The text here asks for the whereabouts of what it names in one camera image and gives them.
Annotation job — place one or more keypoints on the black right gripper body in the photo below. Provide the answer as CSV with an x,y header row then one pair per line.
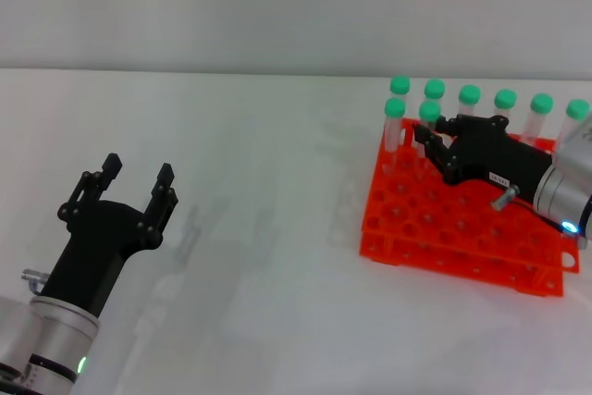
x,y
490,154

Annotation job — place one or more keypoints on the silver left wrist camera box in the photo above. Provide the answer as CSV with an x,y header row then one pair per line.
x,y
16,330

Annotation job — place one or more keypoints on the clear test tube green cap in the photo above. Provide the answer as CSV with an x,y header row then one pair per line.
x,y
577,109
469,94
395,107
435,89
429,110
505,99
400,85
541,103

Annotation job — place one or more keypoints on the orange test tube rack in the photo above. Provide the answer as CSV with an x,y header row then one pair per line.
x,y
439,228

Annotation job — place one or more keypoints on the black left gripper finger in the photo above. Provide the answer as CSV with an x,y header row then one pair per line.
x,y
112,164
165,182

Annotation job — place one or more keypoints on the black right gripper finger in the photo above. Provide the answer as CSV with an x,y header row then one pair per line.
x,y
448,126
435,150

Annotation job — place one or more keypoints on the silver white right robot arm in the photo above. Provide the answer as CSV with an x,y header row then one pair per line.
x,y
571,191

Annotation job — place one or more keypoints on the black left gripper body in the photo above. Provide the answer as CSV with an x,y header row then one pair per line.
x,y
99,247

